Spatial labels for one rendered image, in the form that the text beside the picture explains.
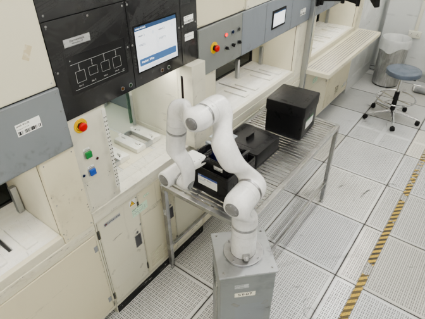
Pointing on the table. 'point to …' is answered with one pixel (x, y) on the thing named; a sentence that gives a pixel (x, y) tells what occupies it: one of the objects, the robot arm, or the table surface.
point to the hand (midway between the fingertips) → (205, 150)
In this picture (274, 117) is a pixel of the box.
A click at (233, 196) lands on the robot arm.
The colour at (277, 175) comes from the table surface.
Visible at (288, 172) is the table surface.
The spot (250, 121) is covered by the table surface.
